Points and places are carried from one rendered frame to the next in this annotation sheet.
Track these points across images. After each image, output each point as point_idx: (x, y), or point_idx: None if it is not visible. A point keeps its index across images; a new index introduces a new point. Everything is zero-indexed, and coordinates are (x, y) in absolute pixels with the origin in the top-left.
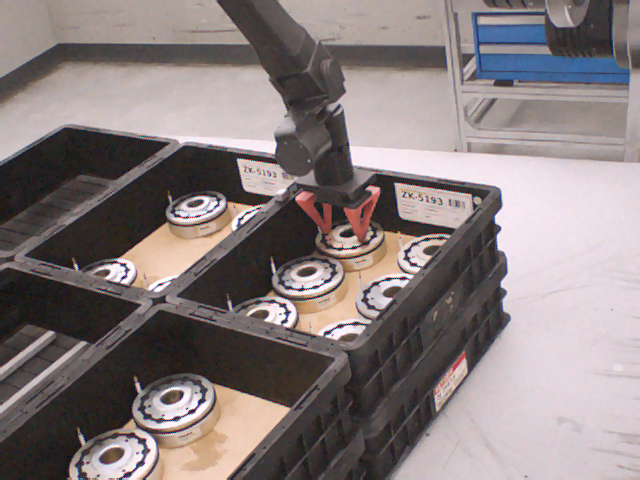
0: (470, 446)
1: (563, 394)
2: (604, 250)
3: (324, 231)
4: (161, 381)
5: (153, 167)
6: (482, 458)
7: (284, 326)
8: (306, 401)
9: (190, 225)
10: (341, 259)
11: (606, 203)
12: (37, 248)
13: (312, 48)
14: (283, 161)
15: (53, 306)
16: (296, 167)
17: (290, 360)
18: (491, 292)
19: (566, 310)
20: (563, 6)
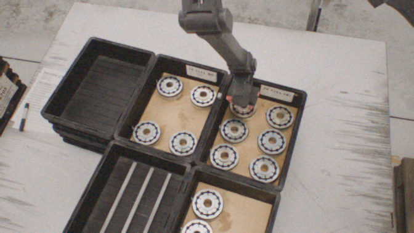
0: (296, 185)
1: (321, 158)
2: (319, 84)
3: (233, 104)
4: (199, 193)
5: (150, 72)
6: (301, 190)
7: (250, 178)
8: (273, 219)
9: (171, 97)
10: (243, 118)
11: (314, 57)
12: (121, 129)
13: (248, 57)
14: (235, 102)
15: (136, 155)
16: (240, 103)
17: (254, 190)
18: None
19: (313, 116)
20: (327, 6)
